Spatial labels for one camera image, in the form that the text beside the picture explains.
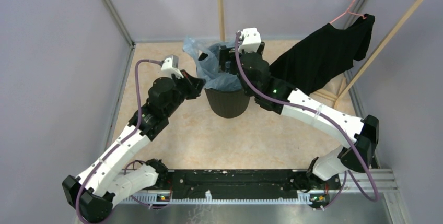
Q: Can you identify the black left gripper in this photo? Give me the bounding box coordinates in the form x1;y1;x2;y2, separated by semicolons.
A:
164;69;206;116

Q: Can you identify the aluminium frame rail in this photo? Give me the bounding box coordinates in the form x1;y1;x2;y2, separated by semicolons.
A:
119;169;398;209

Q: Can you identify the blue plastic trash bag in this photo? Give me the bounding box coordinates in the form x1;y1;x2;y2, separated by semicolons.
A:
182;36;241;92

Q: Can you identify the black t-shirt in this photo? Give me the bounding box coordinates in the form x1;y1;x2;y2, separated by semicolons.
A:
270;14;375;95

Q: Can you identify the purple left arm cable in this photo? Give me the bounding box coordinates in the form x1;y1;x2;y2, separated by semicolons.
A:
75;59;170;224

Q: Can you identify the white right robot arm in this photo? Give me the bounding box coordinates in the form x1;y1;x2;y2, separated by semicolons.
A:
217;43;379;188

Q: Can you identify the black trash bin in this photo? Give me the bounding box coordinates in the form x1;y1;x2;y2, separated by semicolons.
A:
204;87;250;119

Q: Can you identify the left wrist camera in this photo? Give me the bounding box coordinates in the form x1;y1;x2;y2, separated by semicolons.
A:
161;54;184;79

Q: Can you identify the pink clothes hanger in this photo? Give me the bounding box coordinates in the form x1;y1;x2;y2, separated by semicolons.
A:
329;0;367;24

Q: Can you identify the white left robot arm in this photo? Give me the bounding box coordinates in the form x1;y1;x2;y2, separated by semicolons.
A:
62;70;205;223

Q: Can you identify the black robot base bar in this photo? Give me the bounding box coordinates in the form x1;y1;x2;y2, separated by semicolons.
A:
147;169;341;200

